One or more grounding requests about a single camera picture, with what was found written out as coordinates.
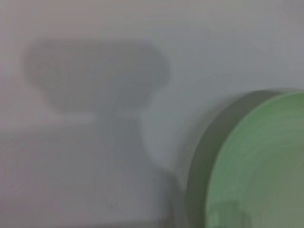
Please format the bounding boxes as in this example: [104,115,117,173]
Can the green plate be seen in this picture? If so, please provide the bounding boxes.
[186,89,304,228]

